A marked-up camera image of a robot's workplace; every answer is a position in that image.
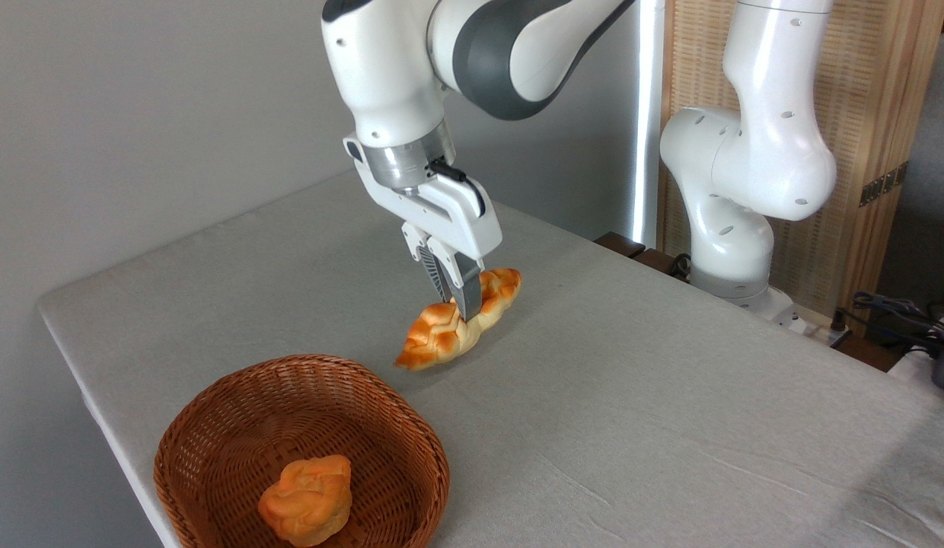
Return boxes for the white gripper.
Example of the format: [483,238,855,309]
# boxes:
[343,136,504,323]

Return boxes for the long braided bread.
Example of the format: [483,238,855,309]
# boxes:
[394,267,523,372]

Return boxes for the round orange bread roll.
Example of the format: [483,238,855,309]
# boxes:
[257,454,354,548]

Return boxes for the grey tablecloth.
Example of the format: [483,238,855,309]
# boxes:
[37,171,944,548]

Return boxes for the brown wicker basket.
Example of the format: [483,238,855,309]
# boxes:
[153,354,451,548]

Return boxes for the dark metal screen hinge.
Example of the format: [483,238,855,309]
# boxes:
[859,161,911,208]

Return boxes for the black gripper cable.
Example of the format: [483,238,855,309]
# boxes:
[428,158,487,218]

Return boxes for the black cable bundle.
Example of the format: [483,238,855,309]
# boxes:
[832,291,944,358]

